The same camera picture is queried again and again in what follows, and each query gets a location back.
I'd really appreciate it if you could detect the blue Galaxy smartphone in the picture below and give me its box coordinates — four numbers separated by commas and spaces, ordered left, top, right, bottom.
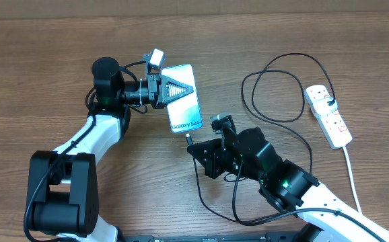
161, 64, 203, 133

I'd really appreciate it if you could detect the black USB charging cable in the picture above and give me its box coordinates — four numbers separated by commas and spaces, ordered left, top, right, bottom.
184, 52, 337, 227

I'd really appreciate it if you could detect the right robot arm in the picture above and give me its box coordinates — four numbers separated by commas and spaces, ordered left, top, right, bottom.
186, 117, 389, 241

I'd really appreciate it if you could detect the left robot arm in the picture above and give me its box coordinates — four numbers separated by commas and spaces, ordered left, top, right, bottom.
23, 49, 203, 241

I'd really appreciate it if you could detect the white charger adapter plug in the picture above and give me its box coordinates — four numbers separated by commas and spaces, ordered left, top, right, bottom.
311, 97, 338, 118

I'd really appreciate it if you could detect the white power strip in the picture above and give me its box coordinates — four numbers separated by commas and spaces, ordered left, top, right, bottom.
304, 85, 353, 149

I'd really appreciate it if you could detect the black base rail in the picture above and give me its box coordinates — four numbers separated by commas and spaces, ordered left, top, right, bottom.
117, 223, 322, 242

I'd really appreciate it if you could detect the white power strip cord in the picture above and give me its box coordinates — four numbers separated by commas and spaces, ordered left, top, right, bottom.
341, 145, 363, 214

